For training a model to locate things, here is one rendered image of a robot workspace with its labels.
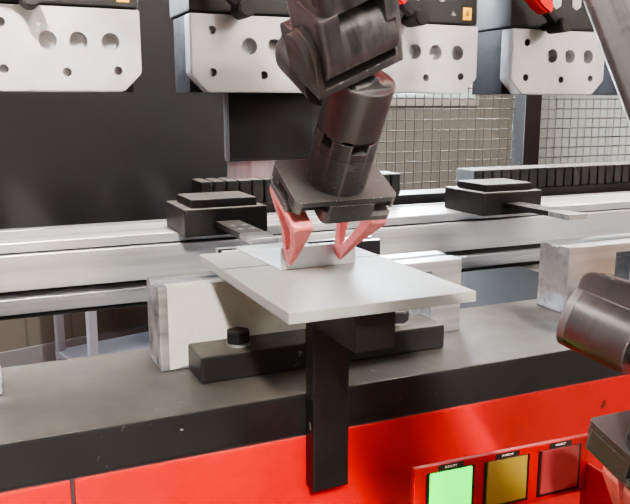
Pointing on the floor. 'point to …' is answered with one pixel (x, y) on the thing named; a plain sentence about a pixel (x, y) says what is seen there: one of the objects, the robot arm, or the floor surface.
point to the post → (526, 130)
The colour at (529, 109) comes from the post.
